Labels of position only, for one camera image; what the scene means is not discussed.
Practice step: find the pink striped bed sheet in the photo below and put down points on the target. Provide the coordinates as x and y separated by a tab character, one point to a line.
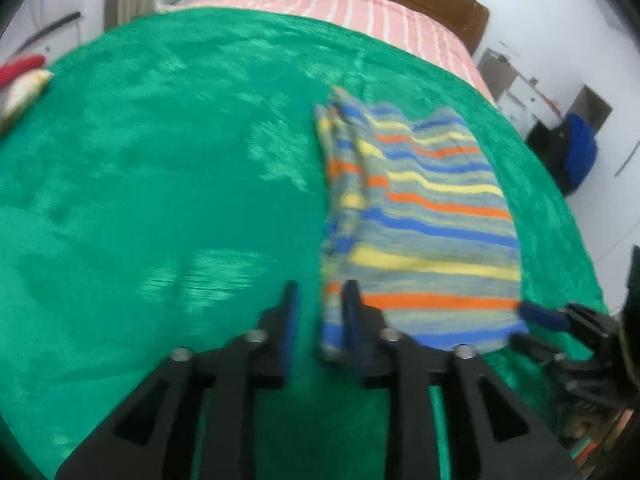
350	10

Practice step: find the green floral blanket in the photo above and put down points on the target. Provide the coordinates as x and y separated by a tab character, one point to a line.
150	200

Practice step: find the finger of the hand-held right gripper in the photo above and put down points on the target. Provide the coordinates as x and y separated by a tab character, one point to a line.
535	347
542	316

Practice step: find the striped pillow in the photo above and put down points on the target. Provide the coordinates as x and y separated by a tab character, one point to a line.
20	97

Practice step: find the white cabinet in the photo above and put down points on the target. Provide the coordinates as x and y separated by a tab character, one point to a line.
510	85

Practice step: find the striped knit sweater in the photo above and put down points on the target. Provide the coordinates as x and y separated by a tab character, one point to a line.
440	240

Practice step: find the red cloth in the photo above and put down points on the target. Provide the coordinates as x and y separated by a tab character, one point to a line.
17	70

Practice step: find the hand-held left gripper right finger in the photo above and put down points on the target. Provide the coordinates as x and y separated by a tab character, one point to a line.
351	325

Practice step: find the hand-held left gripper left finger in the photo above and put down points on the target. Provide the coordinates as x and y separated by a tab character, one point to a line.
289	330

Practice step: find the black rod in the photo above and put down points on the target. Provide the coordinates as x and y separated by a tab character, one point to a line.
55	26

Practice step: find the blue and black bag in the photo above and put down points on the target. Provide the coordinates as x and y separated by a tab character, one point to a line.
580	150

